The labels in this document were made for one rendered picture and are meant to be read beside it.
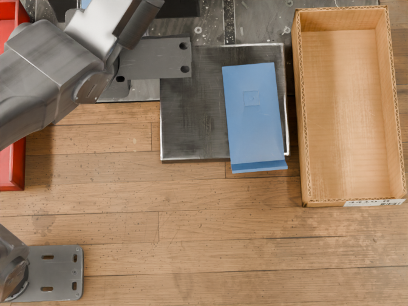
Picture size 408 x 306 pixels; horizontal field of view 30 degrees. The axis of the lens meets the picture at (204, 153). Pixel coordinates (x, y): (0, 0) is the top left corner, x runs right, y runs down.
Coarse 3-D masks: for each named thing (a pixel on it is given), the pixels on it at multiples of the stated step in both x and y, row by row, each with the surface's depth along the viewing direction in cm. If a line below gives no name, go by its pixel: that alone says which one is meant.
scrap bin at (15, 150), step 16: (0, 0) 102; (16, 0) 101; (0, 16) 106; (16, 16) 101; (0, 32) 106; (0, 48) 106; (16, 144) 98; (0, 160) 102; (16, 160) 97; (0, 176) 101; (16, 176) 97
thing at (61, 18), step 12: (48, 0) 100; (60, 0) 100; (72, 0) 100; (168, 0) 101; (180, 0) 101; (192, 0) 101; (60, 12) 104; (168, 12) 105; (180, 12) 105; (192, 12) 105
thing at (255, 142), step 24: (240, 72) 102; (264, 72) 102; (240, 96) 101; (264, 96) 101; (240, 120) 100; (264, 120) 100; (240, 144) 99; (264, 144) 99; (240, 168) 96; (264, 168) 96
